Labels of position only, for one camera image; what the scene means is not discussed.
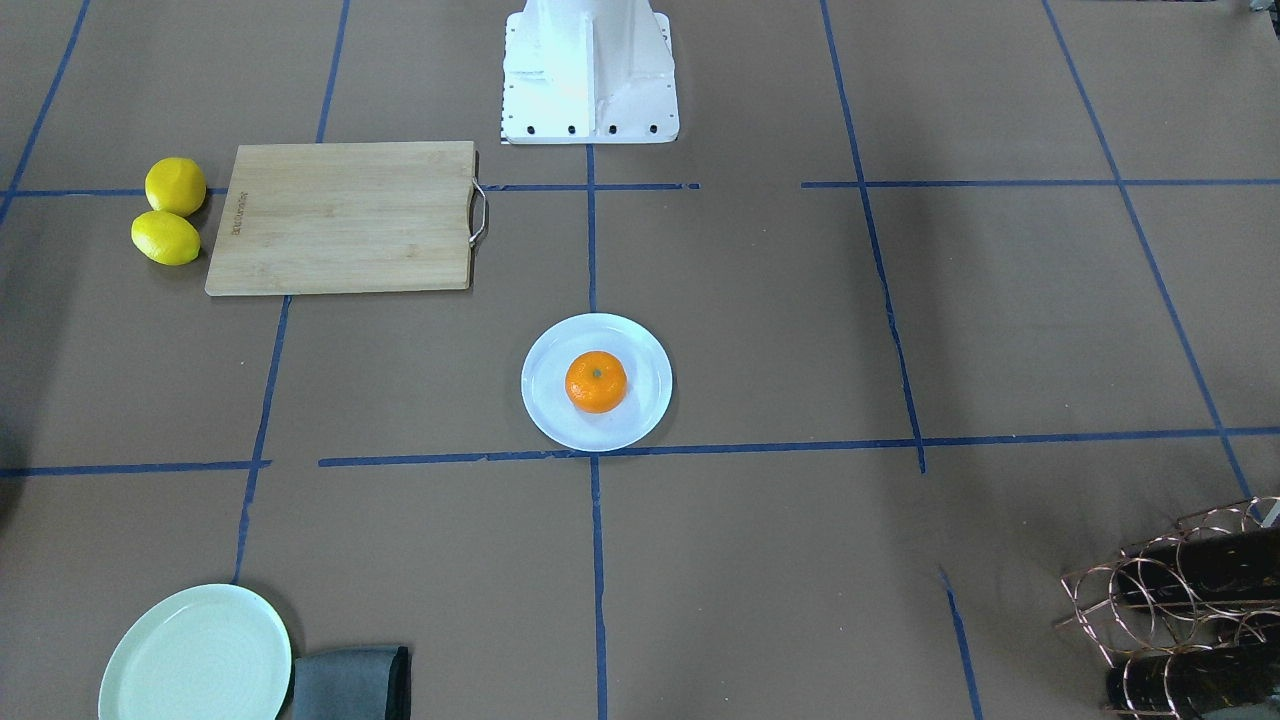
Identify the copper wire wine rack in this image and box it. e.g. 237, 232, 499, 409
1060, 497, 1279, 719

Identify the bamboo cutting board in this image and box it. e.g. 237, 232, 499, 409
205, 141, 488, 297

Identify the lower yellow lemon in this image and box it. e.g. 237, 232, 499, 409
143, 158, 209, 217

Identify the orange fruit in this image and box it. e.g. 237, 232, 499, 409
564, 350, 628, 414

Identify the upper yellow lemon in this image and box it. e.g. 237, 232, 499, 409
131, 210, 202, 266

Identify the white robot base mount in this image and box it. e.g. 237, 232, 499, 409
500, 1, 681, 145

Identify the grey folded cloth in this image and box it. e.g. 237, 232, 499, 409
292, 644, 412, 719

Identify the light green plate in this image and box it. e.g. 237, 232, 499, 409
97, 584, 293, 719

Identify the light blue ceramic plate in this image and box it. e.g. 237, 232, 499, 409
520, 313, 675, 452

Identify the yellow lemon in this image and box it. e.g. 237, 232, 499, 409
131, 210, 202, 266
143, 158, 209, 217

